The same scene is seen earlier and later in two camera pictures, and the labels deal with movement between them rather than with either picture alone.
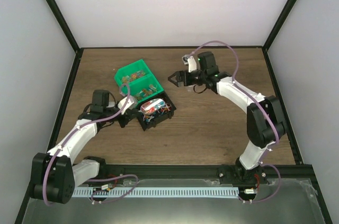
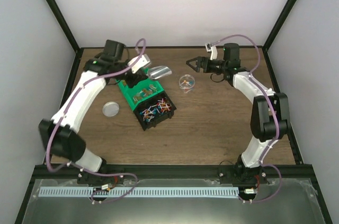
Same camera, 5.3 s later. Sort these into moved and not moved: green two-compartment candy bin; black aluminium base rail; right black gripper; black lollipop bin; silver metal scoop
Moved: right black gripper; silver metal scoop
Not moved: green two-compartment candy bin; black lollipop bin; black aluminium base rail
